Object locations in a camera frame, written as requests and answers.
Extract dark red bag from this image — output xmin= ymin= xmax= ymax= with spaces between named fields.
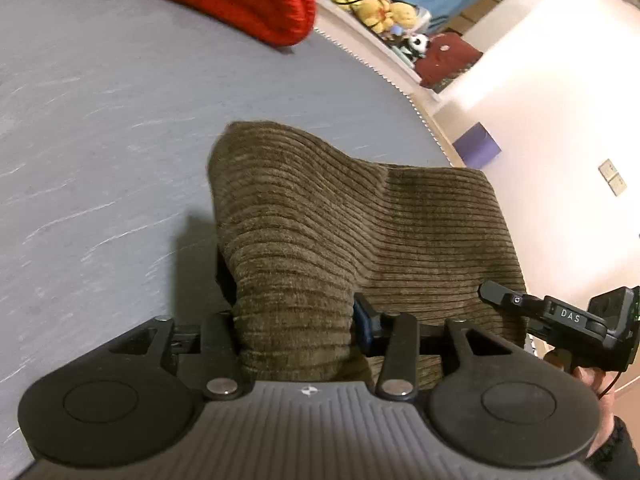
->
xmin=415 ymin=32 xmax=484 ymax=89

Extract panda plush toy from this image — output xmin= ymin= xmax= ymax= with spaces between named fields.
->
xmin=400 ymin=33 xmax=432 ymax=62

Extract person's right forearm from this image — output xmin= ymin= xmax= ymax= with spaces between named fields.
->
xmin=586 ymin=416 xmax=640 ymax=480

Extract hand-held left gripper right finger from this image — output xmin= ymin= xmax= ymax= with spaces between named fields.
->
xmin=352 ymin=292 xmax=502 ymax=402

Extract purple box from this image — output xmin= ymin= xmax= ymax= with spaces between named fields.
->
xmin=453 ymin=122 xmax=502 ymax=170

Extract yellow plush bear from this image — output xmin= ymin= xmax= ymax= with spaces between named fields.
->
xmin=357 ymin=0 xmax=419 ymax=34

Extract brown corduroy pants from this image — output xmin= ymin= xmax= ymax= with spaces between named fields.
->
xmin=207 ymin=120 xmax=532 ymax=394

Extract wall socket plate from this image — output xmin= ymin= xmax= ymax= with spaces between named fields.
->
xmin=598 ymin=158 xmax=629 ymax=195

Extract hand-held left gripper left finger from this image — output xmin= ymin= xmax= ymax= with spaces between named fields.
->
xmin=106 ymin=311 xmax=247 ymax=402

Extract person's right hand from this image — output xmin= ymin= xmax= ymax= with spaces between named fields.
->
xmin=543 ymin=349 xmax=620 ymax=462

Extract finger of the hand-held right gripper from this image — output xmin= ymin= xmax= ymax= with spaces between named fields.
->
xmin=478 ymin=280 xmax=607 ymax=347

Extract grey quilted bed cover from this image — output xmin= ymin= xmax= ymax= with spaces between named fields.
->
xmin=0 ymin=0 xmax=468 ymax=480

